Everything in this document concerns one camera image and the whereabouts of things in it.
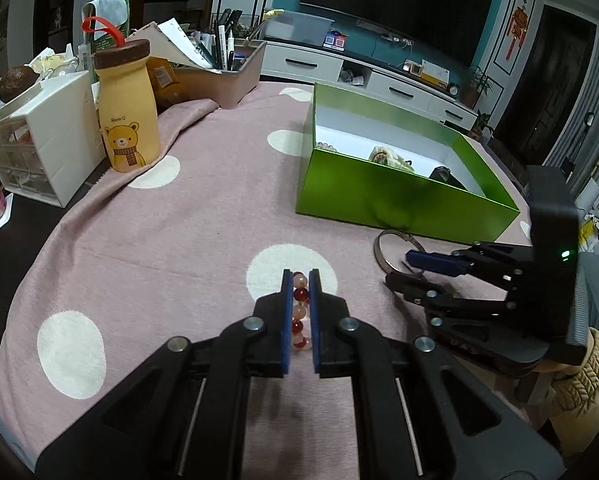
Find clear storage bin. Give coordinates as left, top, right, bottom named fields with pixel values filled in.
left=264, top=10, right=335, bottom=46

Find yellow white box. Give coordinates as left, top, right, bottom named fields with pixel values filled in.
left=419, top=59, right=450, bottom=86

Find white power strip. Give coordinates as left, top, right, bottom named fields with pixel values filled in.
left=357, top=19, right=415, bottom=44

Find pink red bead bracelet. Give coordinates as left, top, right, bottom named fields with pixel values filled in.
left=292, top=271, right=311, bottom=351

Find white paper sheets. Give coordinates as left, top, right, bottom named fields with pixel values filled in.
left=127, top=17, right=213, bottom=68

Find person's right forearm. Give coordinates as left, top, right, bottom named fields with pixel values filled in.
left=544, top=327, right=599, bottom=461

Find yellow bear bottle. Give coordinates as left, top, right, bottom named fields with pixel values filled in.
left=82, top=16, right=163, bottom=172

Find tall potted plant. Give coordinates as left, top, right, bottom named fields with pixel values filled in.
left=462, top=65, right=495, bottom=109

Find white green packet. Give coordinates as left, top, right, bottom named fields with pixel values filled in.
left=82, top=0, right=130, bottom=43

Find red wall ornament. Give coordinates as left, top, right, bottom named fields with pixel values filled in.
left=504, top=0, right=530, bottom=61

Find white tv cabinet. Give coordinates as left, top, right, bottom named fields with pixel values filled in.
left=260, top=40, right=480, bottom=128

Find black wristwatch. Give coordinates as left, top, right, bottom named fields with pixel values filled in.
left=428, top=166, right=467, bottom=191

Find black television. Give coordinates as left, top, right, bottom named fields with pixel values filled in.
left=299, top=0, right=495, bottom=63

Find items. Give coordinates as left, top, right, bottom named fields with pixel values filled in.
left=369, top=146, right=415, bottom=174

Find yellow snack packet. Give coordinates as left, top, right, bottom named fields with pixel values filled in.
left=147, top=57, right=183, bottom=106

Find small potted plant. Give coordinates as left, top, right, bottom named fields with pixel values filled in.
left=469, top=110, right=495, bottom=141

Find white drawer organizer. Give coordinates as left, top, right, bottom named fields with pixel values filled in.
left=0, top=71, right=105, bottom=209

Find beige pen holder box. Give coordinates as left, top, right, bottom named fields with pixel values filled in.
left=172, top=40, right=268, bottom=110

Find green cardboard box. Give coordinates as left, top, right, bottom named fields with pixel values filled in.
left=296, top=82, right=521, bottom=245

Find brown round bun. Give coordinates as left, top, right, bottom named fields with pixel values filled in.
left=0, top=66, right=41, bottom=103

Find pink polka dot tablecloth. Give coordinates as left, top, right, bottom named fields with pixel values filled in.
left=0, top=82, right=535, bottom=461

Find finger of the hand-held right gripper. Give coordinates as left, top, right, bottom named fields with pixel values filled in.
left=384, top=272, right=521, bottom=322
left=404, top=241, right=533, bottom=286
left=37, top=269, right=294, bottom=480
left=308, top=269, right=565, bottom=480

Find dark metal bangle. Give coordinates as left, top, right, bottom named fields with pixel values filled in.
left=373, top=229, right=427, bottom=277

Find bundle of pens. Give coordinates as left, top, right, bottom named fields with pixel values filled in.
left=197, top=7, right=245, bottom=71

